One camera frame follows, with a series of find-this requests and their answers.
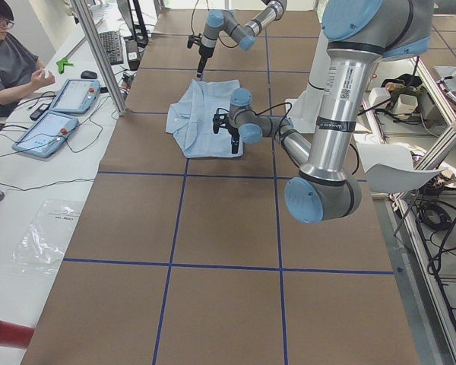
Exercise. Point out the black monitor stand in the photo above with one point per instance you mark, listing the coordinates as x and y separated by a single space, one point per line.
139 32

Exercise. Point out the black phone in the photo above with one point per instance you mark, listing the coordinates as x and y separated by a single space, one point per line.
39 111

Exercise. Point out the aluminium frame post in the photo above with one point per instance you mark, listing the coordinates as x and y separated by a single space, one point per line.
85 18

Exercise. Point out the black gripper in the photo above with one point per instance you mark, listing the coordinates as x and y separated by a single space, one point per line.
233 133
202 53

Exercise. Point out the seated person grey shirt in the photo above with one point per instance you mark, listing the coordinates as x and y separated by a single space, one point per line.
21 72

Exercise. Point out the black keyboard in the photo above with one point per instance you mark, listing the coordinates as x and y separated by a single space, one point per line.
111 42

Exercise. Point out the light blue button shirt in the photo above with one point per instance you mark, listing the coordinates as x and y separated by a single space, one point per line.
190 121

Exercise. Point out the white central pedestal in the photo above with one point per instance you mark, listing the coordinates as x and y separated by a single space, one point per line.
305 108

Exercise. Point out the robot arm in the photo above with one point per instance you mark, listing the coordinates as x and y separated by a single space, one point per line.
360 34
218 21

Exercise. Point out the black computer mouse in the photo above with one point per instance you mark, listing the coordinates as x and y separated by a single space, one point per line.
88 75

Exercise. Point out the teach pendant tablet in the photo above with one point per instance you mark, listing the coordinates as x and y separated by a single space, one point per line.
46 135
76 96

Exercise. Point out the lower teach pendant tablet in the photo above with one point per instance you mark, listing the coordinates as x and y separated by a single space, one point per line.
46 135

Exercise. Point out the white chair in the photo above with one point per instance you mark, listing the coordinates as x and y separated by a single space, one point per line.
389 168

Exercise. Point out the upper teach pendant tablet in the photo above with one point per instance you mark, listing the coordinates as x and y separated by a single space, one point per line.
76 96

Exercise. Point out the red cylinder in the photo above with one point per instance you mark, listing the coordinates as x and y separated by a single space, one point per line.
15 336

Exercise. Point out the clear plastic bag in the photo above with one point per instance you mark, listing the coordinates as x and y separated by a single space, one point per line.
45 241

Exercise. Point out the green plastic tool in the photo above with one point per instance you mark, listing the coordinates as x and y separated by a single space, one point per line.
62 64

